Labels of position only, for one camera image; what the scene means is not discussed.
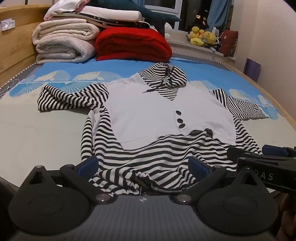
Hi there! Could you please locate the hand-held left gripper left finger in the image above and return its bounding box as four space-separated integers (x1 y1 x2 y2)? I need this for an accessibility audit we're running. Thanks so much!
22 156 116 205

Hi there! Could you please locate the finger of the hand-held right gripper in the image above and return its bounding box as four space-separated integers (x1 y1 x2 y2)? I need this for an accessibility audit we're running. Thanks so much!
262 144 296 158
227 146 296 163

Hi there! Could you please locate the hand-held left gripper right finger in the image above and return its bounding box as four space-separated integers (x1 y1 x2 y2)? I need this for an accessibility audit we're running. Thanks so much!
172 156 269 205

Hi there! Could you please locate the black white striped hoodie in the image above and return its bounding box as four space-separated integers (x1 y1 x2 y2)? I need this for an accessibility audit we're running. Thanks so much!
37 62 267 197

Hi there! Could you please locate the person's right hand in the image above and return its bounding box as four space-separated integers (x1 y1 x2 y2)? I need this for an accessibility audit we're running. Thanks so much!
277 193 296 241

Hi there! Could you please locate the blue white printed bed sheet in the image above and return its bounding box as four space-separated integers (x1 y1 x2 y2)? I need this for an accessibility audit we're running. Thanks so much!
0 56 296 187

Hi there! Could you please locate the purple box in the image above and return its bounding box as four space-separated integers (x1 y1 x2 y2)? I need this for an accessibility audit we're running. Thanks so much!
244 58 262 82

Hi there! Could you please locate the dark red cushion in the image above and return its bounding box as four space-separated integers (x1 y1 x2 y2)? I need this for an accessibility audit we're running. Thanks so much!
218 29 239 57

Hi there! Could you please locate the yellow plush toy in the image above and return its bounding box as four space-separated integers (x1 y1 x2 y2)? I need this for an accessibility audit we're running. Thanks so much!
189 26 207 47
202 31 217 48

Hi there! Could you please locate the white windowsill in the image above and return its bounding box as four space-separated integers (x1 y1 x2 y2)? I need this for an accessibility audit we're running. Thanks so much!
165 28 237 61

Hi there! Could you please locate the red folded blanket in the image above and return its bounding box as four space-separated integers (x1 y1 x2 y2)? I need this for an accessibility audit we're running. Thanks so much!
95 27 173 62

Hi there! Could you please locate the white folded quilt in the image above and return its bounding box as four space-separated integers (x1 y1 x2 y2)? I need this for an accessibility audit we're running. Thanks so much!
32 19 101 65

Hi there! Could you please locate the wooden headboard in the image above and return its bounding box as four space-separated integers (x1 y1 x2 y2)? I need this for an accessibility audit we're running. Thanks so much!
0 5 53 87

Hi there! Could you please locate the blue curtain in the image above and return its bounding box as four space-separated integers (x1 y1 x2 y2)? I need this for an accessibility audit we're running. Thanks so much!
207 0 232 36

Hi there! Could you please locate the dark star print cloth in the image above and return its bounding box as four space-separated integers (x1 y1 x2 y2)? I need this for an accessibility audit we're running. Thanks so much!
79 13 151 30

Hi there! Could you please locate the window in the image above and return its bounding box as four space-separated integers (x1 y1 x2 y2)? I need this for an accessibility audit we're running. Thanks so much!
143 0 213 32

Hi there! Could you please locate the pink white folded cloth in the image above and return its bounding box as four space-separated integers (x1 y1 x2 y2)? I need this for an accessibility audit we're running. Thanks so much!
44 0 91 21

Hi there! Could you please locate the tissue box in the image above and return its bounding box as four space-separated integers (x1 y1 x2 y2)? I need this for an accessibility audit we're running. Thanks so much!
0 20 16 32

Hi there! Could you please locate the wooden bed side rail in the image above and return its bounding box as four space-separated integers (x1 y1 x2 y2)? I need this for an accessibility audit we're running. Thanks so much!
221 61 296 133

